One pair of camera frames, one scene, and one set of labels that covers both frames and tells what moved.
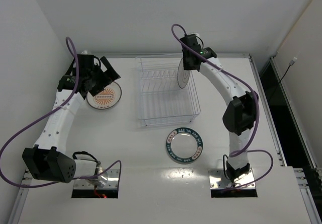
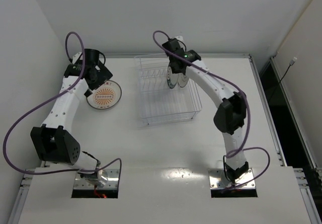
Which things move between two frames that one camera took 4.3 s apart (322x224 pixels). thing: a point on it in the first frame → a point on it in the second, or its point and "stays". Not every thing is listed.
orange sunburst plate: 106,98 stays
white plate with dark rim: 183,75 stays
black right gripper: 189,64 → 177,66
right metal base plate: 218,180 stays
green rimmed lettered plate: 184,145 → 171,78
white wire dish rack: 161,100 stays
